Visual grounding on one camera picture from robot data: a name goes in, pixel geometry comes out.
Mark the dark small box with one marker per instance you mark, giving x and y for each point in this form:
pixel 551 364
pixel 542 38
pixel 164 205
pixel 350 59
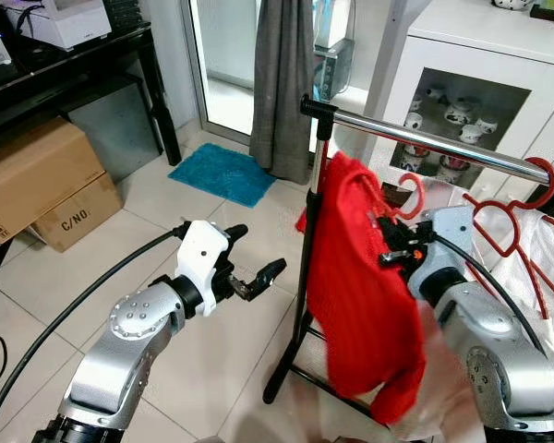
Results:
pixel 547 12

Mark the teal bath mat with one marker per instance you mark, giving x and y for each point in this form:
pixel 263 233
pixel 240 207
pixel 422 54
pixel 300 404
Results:
pixel 223 173

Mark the glass balcony door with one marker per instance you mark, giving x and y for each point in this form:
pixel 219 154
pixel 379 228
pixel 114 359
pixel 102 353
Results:
pixel 196 74

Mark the grey curtain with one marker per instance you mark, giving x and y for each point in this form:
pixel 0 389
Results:
pixel 282 83

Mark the large cardboard box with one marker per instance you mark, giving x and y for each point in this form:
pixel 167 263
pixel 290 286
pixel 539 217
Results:
pixel 32 180

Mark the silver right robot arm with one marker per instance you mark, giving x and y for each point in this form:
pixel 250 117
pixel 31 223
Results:
pixel 499 369

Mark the black white ceramic jar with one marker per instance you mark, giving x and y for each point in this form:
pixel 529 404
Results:
pixel 512 5

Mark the red shirt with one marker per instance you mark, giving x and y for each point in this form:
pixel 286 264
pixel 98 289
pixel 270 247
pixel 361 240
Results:
pixel 360 305

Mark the plain white t-shirt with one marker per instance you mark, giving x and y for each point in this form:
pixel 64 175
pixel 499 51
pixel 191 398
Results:
pixel 495 226

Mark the white grey standing appliance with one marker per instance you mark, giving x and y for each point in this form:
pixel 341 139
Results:
pixel 337 65

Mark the black desk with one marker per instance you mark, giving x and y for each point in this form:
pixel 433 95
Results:
pixel 83 57

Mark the white desktop appliance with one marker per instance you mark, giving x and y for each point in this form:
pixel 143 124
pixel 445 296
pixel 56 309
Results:
pixel 60 23

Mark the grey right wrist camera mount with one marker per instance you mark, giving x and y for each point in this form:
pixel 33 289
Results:
pixel 448 231

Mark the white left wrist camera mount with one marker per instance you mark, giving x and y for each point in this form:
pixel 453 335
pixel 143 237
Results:
pixel 201 254

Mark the chrome black clothes rack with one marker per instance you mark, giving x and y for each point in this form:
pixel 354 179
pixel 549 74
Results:
pixel 425 139

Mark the small printed cardboard box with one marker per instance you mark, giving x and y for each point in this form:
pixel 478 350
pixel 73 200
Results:
pixel 78 220

